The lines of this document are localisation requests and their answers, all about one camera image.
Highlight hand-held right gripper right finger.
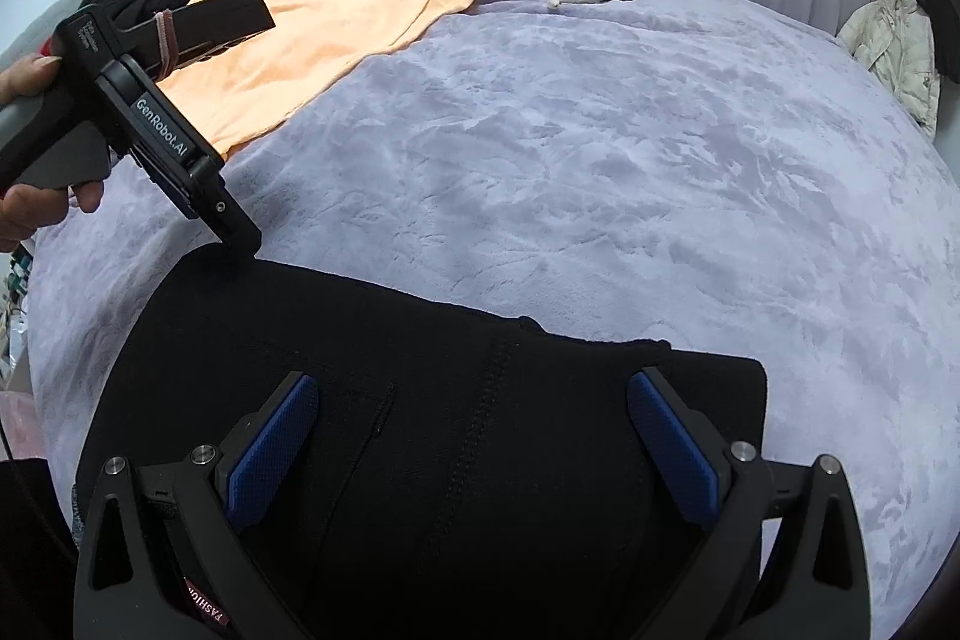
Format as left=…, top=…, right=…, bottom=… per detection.
left=626, top=368, right=872, bottom=640

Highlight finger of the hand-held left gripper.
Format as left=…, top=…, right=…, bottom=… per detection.
left=185, top=157, right=263, bottom=256
left=172, top=0, right=276, bottom=67

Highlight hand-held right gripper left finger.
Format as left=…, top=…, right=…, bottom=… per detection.
left=73, top=371, right=321, bottom=640

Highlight black pants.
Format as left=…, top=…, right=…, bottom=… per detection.
left=73, top=242, right=770, bottom=640

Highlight person's left hand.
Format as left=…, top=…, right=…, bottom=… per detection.
left=0, top=53, right=104, bottom=253

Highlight light orange shirt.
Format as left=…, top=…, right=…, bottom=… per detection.
left=154, top=0, right=483, bottom=160

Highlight purple fleece blanket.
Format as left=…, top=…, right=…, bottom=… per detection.
left=26, top=0, right=960, bottom=640

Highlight white puffer jacket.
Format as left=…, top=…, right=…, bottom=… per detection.
left=835, top=0, right=943, bottom=143

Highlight pink hair tie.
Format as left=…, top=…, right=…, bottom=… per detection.
left=154, top=8, right=182, bottom=80

